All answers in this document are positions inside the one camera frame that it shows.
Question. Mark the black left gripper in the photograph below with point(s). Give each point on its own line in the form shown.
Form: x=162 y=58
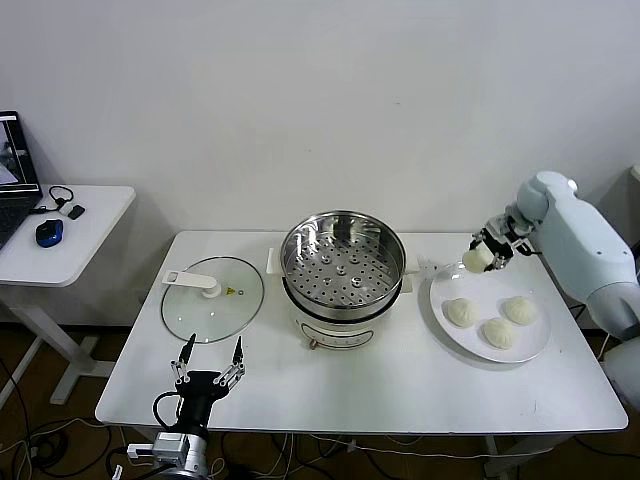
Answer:
x=200 y=386

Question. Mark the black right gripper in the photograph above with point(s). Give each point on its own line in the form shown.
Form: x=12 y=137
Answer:
x=512 y=236

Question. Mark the white steamed baozi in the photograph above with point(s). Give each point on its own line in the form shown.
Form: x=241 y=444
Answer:
x=462 y=312
x=499 y=333
x=520 y=310
x=475 y=261

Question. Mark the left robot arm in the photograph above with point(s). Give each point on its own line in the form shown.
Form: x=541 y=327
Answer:
x=182 y=450

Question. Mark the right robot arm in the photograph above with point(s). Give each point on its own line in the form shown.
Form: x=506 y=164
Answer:
x=575 y=235

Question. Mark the perforated steel steamer basket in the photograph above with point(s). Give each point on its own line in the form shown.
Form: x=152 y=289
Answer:
x=345 y=280

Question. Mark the white round plate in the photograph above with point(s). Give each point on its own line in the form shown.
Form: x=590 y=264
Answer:
x=530 y=345

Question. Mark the white electric cooker base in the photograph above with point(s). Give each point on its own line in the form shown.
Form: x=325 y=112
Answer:
x=335 y=332

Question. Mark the white side table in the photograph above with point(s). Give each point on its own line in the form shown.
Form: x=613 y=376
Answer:
x=90 y=235

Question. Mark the small black device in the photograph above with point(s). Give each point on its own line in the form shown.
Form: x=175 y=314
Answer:
x=77 y=212

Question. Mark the blue computer mouse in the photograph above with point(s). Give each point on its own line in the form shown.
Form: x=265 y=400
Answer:
x=50 y=233

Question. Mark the black laptop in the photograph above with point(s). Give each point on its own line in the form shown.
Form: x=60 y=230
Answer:
x=15 y=210

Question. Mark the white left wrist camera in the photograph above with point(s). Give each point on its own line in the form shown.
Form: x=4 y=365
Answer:
x=141 y=450

